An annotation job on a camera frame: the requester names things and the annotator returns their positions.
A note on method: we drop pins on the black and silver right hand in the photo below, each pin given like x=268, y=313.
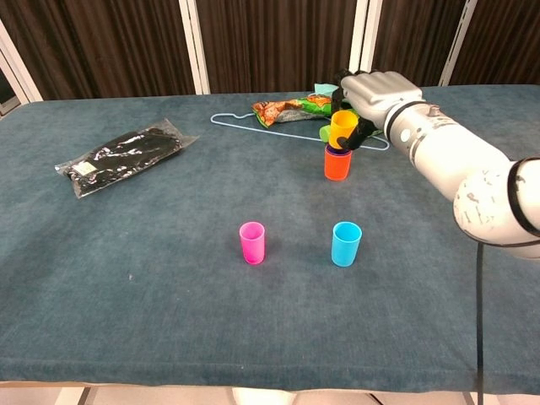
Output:
x=375, y=93

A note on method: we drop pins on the dark brown partition panel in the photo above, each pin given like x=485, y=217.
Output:
x=105, y=46
x=502, y=42
x=274, y=42
x=409, y=38

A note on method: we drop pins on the pink plastic cup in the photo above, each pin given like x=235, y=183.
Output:
x=252, y=246

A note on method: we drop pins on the light blue plastic cup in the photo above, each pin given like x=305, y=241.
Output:
x=346, y=249

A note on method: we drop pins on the blue table cloth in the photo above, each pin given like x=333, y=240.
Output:
x=169, y=316

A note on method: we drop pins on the yellow plastic cup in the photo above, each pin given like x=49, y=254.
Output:
x=341, y=124

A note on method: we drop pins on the dark blue plastic cup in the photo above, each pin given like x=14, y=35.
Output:
x=337, y=152

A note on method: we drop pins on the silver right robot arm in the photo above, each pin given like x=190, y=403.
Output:
x=443, y=143

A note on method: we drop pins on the teal snack bag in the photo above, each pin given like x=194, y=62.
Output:
x=322, y=88

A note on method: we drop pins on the green drink bottle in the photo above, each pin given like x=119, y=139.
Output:
x=325, y=134

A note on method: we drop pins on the orange green snack bag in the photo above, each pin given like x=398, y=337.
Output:
x=287, y=111

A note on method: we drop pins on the orange plastic cup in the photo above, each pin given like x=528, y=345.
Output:
x=337, y=169

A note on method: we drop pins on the black gloves in clear bag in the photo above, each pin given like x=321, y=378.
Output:
x=126, y=156

